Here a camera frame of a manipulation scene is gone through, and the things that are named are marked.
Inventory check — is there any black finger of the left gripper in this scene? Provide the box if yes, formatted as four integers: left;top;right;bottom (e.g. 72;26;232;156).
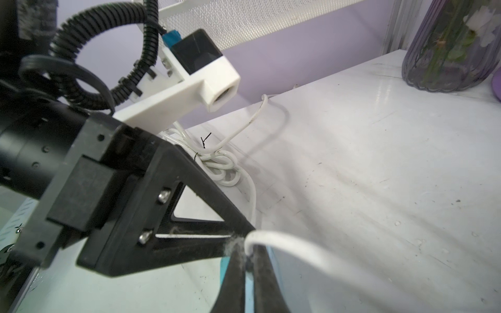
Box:
152;142;254;268

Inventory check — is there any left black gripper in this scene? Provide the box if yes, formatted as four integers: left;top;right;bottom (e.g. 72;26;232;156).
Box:
1;93;184;276

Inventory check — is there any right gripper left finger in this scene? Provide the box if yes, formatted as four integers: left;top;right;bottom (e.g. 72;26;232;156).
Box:
211;243;246;313

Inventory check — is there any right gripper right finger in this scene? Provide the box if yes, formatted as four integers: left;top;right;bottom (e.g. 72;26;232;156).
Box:
250;246;290;313

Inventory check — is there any white charger cable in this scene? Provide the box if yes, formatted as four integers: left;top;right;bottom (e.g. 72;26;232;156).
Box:
244;230;431;313

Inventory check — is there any teal power strip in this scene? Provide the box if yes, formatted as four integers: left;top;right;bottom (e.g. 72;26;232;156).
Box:
220;252;282;312

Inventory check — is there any dark purple glass vase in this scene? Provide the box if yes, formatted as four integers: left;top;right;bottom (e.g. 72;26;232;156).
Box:
402;1;500;93

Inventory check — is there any bundled white power cord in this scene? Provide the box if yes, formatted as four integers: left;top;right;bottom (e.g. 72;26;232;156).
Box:
158;93;269;228

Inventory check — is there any black corrugated cable conduit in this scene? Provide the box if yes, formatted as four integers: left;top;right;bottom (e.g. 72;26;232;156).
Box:
17;0;167;114

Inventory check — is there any aluminium frame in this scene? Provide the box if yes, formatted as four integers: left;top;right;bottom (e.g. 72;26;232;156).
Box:
382;0;422;55

